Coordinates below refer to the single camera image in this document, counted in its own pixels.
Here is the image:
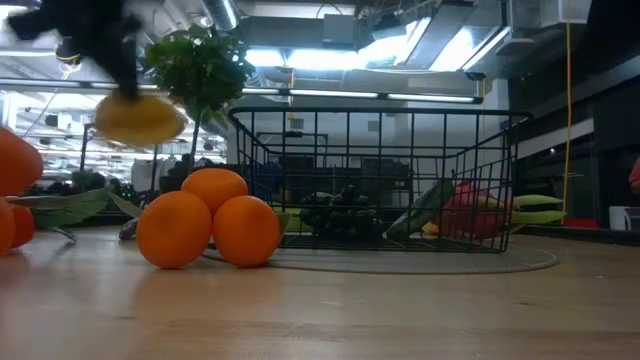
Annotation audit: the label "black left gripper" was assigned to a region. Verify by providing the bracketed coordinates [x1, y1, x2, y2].
[7, 0, 145, 100]

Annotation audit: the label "yellow starfruit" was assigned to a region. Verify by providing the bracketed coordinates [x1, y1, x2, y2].
[94, 92, 187, 148]

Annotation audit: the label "orange tangerine cluster with leaves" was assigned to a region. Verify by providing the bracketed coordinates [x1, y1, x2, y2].
[108, 167, 293, 271]
[0, 126, 112, 258]

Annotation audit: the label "black grape bunch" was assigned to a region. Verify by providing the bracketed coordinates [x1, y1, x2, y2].
[299, 183, 387, 242]

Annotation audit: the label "dark green cucumber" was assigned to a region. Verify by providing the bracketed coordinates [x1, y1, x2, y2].
[383, 178, 458, 242]

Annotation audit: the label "pink dragon fruit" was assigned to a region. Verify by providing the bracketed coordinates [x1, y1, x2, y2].
[433, 180, 569, 241]

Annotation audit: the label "green potted plant black pot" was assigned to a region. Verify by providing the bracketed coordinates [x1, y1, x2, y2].
[142, 24, 257, 196]

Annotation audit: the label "long ceiling light bar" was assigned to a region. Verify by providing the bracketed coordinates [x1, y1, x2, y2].
[0, 77, 485, 105]

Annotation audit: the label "round grey mat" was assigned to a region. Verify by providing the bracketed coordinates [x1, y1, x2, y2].
[202, 241, 561, 276]

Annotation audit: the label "red flat object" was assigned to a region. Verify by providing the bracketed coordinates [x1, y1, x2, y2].
[561, 216, 602, 231]

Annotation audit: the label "white mug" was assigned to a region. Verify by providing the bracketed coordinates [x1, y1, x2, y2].
[608, 205, 640, 232]

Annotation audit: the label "silver ventilation duct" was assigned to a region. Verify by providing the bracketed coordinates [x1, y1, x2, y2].
[199, 0, 242, 32]

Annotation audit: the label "black wire basket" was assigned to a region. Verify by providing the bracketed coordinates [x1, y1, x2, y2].
[228, 105, 533, 254]

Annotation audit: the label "yellow hanging cable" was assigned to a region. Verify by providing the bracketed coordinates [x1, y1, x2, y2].
[563, 22, 573, 225]

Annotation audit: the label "black metal table frame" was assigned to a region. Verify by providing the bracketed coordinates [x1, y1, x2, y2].
[517, 223, 640, 247]

